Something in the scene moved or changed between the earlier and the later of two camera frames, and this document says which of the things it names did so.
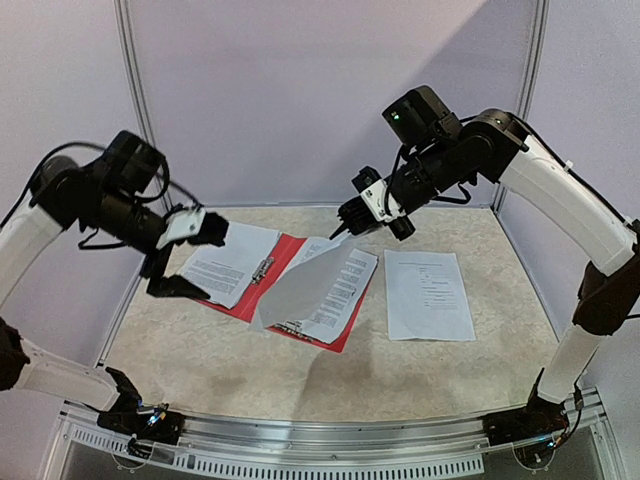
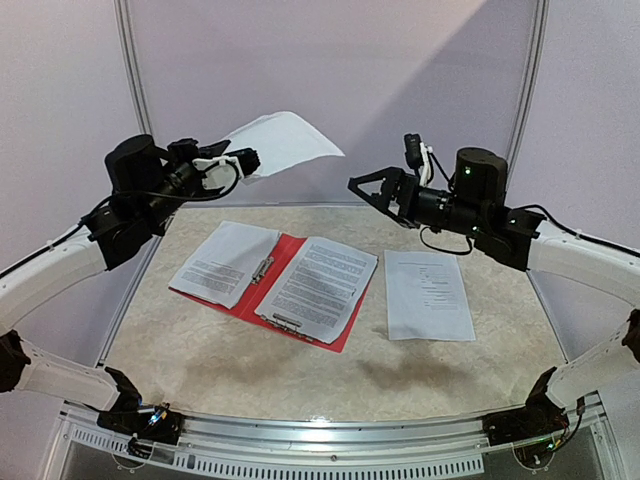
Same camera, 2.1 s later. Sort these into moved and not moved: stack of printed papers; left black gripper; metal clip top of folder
Moved: left black gripper
Not moved: metal clip top of folder; stack of printed papers
